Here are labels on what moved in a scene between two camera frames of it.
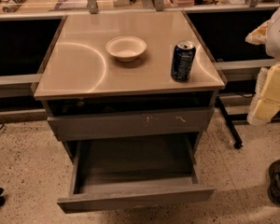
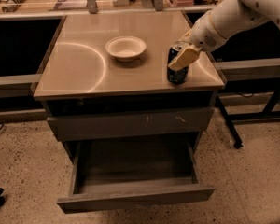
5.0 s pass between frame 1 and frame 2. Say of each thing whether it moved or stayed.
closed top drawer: stayed
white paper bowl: stayed
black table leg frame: stayed
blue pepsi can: moved
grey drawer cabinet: stayed
